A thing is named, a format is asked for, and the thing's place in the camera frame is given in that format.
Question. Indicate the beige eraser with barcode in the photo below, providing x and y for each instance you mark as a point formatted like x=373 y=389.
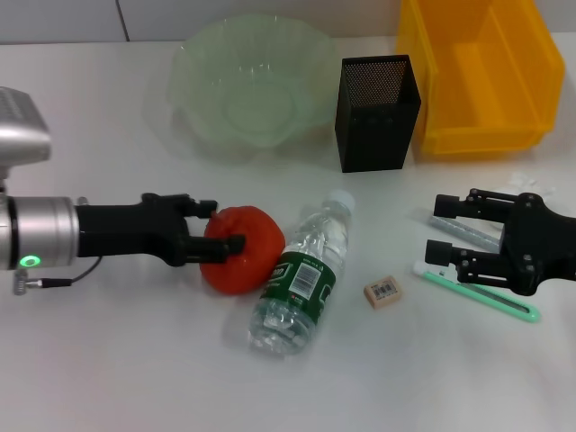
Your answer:
x=383 y=292

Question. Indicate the grey marker pen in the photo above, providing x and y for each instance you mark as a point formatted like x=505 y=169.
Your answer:
x=468 y=233

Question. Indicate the mint green utility knife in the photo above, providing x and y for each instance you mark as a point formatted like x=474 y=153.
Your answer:
x=495 y=299

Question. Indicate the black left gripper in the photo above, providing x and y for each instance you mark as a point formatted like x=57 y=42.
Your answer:
x=126 y=229

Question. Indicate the red-orange toy fruit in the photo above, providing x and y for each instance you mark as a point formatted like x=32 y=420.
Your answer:
x=256 y=243

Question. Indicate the green glass fruit plate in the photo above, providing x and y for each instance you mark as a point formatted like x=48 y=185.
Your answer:
x=252 y=81

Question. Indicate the black mesh pen holder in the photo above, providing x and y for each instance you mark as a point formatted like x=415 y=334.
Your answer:
x=378 y=126

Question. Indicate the clear green-label water bottle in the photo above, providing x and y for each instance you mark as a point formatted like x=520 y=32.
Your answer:
x=301 y=270

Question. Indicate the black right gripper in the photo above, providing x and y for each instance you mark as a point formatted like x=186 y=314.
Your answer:
x=540 y=243

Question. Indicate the yellow plastic bin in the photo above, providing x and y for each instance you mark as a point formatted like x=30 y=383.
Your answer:
x=486 y=81

